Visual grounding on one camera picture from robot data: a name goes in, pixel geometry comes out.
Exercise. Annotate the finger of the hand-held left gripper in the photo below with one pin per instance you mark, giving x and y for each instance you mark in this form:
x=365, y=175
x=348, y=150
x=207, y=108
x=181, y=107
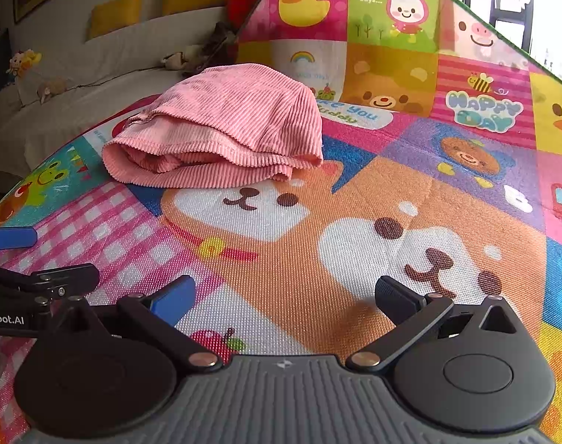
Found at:
x=54, y=277
x=12, y=238

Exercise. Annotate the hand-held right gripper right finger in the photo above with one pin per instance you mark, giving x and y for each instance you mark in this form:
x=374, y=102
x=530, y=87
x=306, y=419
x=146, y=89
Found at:
x=396, y=298

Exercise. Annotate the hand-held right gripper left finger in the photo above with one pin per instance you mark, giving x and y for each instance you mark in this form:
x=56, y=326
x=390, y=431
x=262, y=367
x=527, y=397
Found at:
x=174, y=299

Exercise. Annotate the pink ribbed garment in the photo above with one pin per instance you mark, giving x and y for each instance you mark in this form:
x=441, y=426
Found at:
x=225, y=115

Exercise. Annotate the colourful cartoon play mat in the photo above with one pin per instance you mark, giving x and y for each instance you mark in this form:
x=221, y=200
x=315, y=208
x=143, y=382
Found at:
x=308, y=240

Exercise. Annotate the small tan plush toy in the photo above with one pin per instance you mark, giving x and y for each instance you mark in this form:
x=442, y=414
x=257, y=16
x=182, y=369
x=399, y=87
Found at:
x=52, y=89

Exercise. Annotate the small yellow plush toy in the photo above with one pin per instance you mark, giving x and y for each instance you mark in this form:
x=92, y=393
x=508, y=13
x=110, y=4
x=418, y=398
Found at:
x=24, y=60

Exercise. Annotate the white sofa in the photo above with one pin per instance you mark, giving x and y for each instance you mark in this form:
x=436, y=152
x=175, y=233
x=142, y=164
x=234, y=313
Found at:
x=100, y=78

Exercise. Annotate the beige plush toy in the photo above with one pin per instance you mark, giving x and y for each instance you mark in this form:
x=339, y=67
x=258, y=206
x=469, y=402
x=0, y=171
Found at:
x=176, y=60

